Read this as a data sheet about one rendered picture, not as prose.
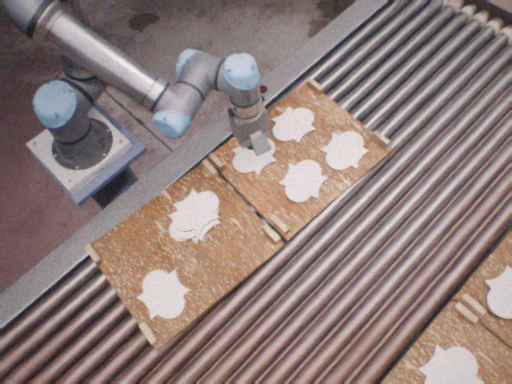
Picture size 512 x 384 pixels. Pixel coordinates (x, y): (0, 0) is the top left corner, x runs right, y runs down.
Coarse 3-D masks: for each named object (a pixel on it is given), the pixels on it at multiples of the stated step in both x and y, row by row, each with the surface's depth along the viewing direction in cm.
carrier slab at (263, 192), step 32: (288, 96) 144; (320, 96) 143; (320, 128) 138; (352, 128) 137; (224, 160) 136; (288, 160) 134; (320, 160) 133; (256, 192) 130; (320, 192) 128; (288, 224) 125
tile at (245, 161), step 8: (272, 144) 136; (240, 152) 135; (248, 152) 135; (272, 152) 135; (240, 160) 134; (248, 160) 134; (256, 160) 134; (264, 160) 134; (272, 160) 133; (240, 168) 133; (248, 168) 133; (256, 168) 133
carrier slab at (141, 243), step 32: (224, 192) 131; (128, 224) 129; (160, 224) 128; (224, 224) 126; (256, 224) 126; (128, 256) 124; (160, 256) 124; (192, 256) 123; (224, 256) 122; (256, 256) 121; (128, 288) 120; (192, 288) 119; (224, 288) 118; (160, 320) 116; (192, 320) 115
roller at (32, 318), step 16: (400, 0) 162; (384, 16) 159; (368, 32) 157; (352, 48) 155; (320, 64) 152; (336, 64) 153; (304, 80) 149; (80, 272) 125; (96, 272) 127; (64, 288) 123; (48, 304) 122; (32, 320) 120; (0, 336) 119; (16, 336) 119; (0, 352) 118
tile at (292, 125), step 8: (288, 112) 141; (296, 112) 140; (304, 112) 140; (272, 120) 140; (280, 120) 140; (288, 120) 139; (296, 120) 139; (304, 120) 139; (312, 120) 139; (280, 128) 138; (288, 128) 138; (296, 128) 138; (304, 128) 138; (312, 128) 137; (280, 136) 137; (288, 136) 137; (296, 136) 136
